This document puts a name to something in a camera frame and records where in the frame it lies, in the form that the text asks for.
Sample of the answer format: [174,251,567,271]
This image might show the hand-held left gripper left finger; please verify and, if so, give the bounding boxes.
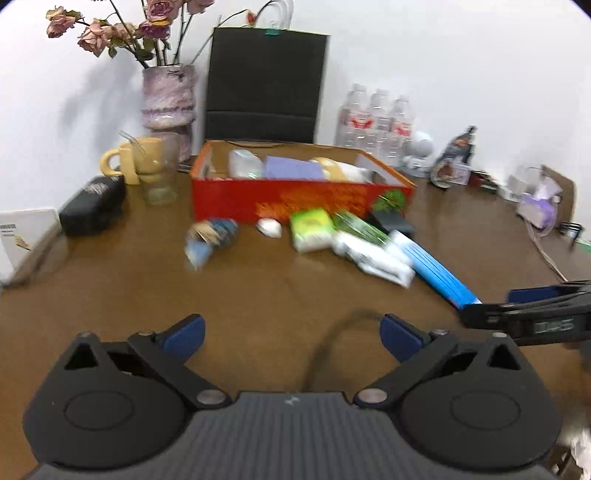
[64,314,232,411]

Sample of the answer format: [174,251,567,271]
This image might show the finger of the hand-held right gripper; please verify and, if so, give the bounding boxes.
[507,283,591,306]
[461,295,591,348]

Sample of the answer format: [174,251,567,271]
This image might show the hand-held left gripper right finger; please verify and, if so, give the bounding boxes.
[353,313,530,410]

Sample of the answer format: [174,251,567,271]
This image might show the blue and white long box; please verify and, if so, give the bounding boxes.
[389,230,484,311]

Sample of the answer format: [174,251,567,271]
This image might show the brown wooden desktop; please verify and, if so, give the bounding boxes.
[0,138,591,480]

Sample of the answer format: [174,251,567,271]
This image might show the white tube packet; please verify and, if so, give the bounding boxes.
[331,231,416,289]

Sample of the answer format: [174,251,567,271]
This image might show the purple tissue pack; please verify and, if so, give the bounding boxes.
[516,182,561,232]

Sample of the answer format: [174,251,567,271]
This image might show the blue snack packet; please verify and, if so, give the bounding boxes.
[184,218,239,271]

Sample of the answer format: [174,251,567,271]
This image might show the brown cardboard piece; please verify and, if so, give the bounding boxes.
[536,165,578,232]

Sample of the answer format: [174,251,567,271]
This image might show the clear plastic container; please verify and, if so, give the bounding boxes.
[505,166,541,203]

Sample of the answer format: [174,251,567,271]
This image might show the green striped packet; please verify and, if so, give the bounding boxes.
[332,210,392,245]

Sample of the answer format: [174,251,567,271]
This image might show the small dark red box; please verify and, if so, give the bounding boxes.
[468,170,499,193]

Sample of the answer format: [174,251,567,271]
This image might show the black box with green plant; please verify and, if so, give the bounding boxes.
[368,189,416,238]

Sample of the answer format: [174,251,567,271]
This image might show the green tissue pack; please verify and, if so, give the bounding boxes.
[289,208,335,254]

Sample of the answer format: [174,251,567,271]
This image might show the dark printed snack bag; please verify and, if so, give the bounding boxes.
[430,124,478,188]

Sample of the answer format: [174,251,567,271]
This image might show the black zip case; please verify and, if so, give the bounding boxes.
[59,175,127,238]

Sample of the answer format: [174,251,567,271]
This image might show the clear glass cup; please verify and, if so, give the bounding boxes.
[139,133,182,206]

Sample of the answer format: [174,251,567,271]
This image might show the red cardboard box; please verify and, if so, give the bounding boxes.
[189,141,417,224]

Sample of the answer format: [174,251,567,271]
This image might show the yellow and white packet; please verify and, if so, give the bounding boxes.
[310,157,374,184]

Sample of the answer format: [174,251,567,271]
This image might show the white round robot toy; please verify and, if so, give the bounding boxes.
[402,131,435,178]

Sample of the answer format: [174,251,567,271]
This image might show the yellow mug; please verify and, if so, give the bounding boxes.
[100,137,164,186]

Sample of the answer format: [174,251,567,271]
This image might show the white book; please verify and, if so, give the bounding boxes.
[0,208,62,284]

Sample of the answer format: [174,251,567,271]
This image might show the purple packet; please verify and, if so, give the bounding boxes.
[263,156,326,181]

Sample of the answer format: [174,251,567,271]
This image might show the clear water bottle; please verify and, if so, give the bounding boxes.
[365,89,393,158]
[385,95,414,168]
[335,84,370,149]

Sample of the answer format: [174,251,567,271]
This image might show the pink mottled vase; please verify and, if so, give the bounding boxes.
[141,65,197,162]

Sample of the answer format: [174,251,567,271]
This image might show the black paper bag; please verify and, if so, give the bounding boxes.
[204,27,331,144]

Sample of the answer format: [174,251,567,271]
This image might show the dried pink flowers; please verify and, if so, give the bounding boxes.
[45,0,218,69]

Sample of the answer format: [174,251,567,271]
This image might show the white bag with teal clip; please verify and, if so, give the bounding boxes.
[247,0,296,38]

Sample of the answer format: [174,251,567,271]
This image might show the black cable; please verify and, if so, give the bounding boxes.
[302,309,384,394]

